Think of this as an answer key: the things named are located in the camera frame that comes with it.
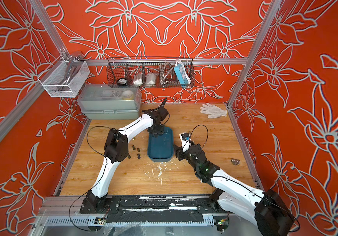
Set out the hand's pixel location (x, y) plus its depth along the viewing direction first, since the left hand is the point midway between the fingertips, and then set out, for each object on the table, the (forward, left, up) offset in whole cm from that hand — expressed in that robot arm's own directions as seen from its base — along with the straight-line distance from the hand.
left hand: (159, 131), depth 98 cm
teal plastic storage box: (-10, -1, -4) cm, 11 cm away
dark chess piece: (-13, +12, -3) cm, 18 cm away
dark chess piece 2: (-18, +11, -3) cm, 21 cm away
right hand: (-15, -11, +12) cm, 22 cm away
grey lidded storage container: (+13, +34, +14) cm, 39 cm away
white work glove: (+24, -41, -3) cm, 48 cm away
